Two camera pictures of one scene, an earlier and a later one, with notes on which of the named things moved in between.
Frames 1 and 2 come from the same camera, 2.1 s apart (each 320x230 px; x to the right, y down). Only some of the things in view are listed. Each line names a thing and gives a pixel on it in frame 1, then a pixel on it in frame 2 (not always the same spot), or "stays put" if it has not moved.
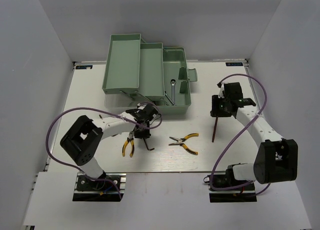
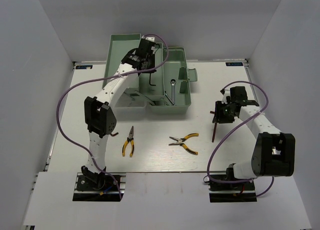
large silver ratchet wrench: [173, 81] stays put
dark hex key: [214, 129] stays put
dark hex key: [149, 150] to [150, 80]
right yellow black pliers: [180, 143] stays put
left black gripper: [146, 134] to [153, 57]
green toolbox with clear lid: [137, 71] stays put
